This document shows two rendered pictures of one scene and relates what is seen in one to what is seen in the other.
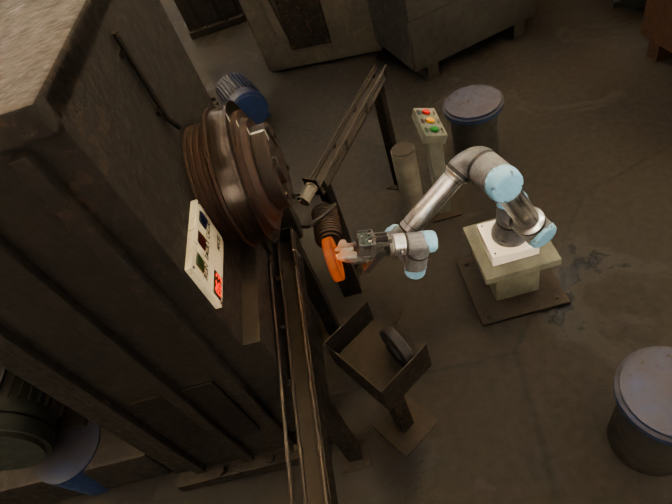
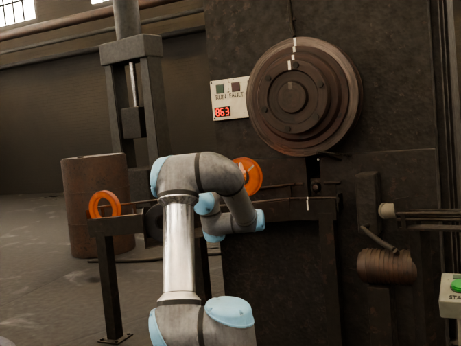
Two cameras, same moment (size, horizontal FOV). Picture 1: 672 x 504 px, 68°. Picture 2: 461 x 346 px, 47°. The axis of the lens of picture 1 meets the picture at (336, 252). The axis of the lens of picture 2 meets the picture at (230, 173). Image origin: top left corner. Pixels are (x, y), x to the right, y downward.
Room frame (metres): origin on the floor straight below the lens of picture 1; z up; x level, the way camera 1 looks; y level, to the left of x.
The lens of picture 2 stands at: (1.74, -1.96, 1.02)
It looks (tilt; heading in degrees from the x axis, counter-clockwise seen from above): 5 degrees down; 108
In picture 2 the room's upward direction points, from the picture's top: 5 degrees counter-clockwise
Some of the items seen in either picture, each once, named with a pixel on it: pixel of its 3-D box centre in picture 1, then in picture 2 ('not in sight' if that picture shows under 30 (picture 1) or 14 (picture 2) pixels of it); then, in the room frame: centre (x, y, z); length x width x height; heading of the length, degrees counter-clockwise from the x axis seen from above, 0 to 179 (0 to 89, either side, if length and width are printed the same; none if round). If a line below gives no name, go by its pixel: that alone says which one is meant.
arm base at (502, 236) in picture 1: (509, 226); not in sight; (1.30, -0.72, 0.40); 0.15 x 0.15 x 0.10
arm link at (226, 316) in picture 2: (512, 208); (228, 326); (1.29, -0.73, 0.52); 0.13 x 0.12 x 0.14; 8
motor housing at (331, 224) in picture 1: (338, 252); (394, 320); (1.67, -0.01, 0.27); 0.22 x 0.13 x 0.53; 171
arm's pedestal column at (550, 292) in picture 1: (509, 265); not in sight; (1.30, -0.72, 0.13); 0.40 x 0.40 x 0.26; 82
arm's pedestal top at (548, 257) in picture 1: (509, 245); not in sight; (1.30, -0.72, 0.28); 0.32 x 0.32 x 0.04; 82
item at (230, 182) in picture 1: (246, 174); (302, 97); (1.36, 0.17, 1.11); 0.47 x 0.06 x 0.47; 171
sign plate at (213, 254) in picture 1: (206, 253); (237, 97); (1.04, 0.33, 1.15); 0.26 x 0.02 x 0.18; 171
